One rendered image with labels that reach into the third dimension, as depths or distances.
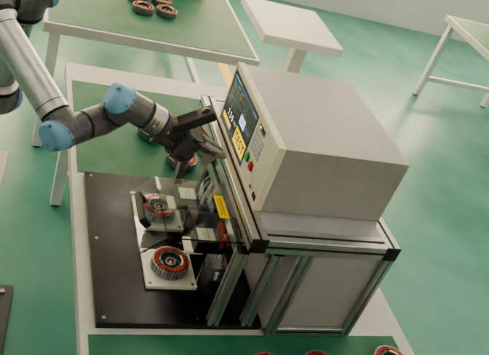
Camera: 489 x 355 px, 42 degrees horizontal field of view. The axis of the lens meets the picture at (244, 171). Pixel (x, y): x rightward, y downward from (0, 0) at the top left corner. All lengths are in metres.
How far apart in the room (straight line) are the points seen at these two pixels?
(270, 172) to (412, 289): 2.14
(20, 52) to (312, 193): 0.80
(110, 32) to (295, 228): 1.81
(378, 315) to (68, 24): 1.96
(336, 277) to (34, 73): 0.95
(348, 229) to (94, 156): 0.98
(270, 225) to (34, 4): 0.82
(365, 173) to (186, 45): 1.78
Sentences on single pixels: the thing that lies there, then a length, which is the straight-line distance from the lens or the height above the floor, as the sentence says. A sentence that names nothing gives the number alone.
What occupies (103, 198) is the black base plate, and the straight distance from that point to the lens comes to 2.09.
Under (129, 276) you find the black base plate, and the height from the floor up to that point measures 0.77.
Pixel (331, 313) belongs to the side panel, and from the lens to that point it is 1.91.
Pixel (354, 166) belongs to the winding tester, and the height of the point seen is 1.29.
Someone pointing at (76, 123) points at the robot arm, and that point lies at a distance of 1.54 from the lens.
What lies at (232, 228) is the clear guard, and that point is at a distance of 1.65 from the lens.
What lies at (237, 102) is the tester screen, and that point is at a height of 1.24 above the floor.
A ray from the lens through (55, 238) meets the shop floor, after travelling 3.04.
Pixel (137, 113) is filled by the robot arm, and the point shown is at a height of 1.29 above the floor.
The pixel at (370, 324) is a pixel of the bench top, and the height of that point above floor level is 0.75.
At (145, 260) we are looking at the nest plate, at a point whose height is 0.78.
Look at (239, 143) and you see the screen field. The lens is 1.79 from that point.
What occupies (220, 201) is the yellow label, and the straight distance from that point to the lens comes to 1.72.
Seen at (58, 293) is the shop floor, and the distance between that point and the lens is 2.82.
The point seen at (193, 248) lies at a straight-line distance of 1.82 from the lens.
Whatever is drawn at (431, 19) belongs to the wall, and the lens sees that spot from 7.74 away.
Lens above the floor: 2.08
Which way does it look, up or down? 33 degrees down
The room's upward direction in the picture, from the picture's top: 22 degrees clockwise
